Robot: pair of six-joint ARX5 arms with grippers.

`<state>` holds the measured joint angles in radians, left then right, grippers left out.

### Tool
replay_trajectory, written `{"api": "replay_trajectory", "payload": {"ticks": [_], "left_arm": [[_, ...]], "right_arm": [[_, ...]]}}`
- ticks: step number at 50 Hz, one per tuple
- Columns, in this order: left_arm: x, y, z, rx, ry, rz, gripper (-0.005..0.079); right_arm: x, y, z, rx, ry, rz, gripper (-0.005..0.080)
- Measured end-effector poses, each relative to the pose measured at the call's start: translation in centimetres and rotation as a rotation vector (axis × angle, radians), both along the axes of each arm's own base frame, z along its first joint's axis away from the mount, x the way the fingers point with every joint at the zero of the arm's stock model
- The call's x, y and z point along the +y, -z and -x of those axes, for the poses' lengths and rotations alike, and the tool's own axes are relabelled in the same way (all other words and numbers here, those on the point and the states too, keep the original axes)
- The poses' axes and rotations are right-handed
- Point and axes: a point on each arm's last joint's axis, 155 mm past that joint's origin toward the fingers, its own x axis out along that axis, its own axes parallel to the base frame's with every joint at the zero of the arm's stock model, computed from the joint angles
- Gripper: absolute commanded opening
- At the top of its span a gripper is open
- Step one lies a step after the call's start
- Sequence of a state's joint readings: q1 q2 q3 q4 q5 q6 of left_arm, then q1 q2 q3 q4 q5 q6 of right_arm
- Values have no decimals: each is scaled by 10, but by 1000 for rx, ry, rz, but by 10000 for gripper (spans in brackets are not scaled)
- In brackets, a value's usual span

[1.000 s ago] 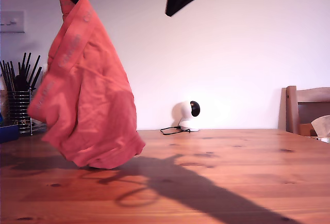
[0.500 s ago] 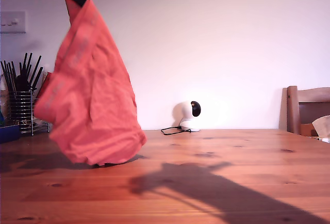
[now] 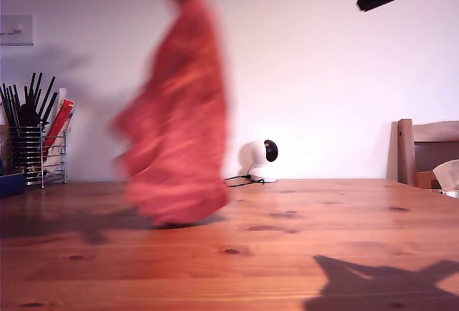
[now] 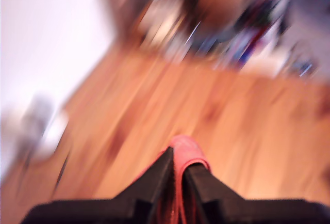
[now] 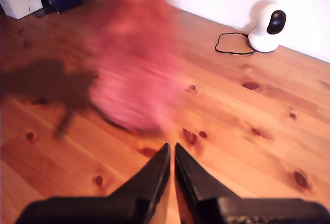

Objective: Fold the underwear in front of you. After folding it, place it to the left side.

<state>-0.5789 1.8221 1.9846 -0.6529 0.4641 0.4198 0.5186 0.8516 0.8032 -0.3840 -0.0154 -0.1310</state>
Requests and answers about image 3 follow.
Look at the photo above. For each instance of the orange cardboard box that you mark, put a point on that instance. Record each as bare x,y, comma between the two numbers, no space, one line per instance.
425,179

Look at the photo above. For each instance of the white light switch plate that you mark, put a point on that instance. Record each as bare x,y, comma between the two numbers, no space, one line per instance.
16,29

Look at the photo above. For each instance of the blue box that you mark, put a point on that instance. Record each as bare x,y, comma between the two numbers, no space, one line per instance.
11,185

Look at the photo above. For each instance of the wooden chair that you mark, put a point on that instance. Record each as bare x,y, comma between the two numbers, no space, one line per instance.
407,153

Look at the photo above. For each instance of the red underwear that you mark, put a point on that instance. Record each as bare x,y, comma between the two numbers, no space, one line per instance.
186,110

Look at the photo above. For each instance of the black chopstick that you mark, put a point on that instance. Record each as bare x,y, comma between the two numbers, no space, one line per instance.
47,97
32,88
38,88
7,106
50,107

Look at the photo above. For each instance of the white round security camera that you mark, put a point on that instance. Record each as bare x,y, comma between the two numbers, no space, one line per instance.
256,157

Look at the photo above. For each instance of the red chopstick packet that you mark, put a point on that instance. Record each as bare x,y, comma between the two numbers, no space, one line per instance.
60,117

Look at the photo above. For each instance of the white tissue paper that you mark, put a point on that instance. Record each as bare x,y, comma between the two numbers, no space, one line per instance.
448,175

